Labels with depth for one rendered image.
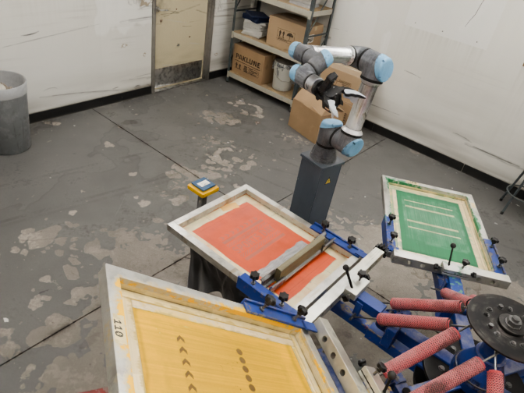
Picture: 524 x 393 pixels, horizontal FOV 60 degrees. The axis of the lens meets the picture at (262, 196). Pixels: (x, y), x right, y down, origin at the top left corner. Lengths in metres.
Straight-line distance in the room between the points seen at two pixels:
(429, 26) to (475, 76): 0.75
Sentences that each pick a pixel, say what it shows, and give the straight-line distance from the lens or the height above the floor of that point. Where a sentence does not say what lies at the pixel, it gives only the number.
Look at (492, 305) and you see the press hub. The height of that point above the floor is 1.31.
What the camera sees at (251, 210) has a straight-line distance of 2.47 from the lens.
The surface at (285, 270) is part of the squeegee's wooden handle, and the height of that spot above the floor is 1.04.
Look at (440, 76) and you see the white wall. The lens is 5.65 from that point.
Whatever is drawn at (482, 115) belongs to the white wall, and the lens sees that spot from 5.59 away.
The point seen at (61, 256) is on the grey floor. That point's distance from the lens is 3.60.
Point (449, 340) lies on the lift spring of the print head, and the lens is 1.76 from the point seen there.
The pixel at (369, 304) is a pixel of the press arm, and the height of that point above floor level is 1.04.
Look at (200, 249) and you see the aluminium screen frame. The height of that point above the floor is 0.99.
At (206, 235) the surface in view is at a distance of 2.26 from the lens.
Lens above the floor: 2.42
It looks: 34 degrees down
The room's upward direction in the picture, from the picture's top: 11 degrees clockwise
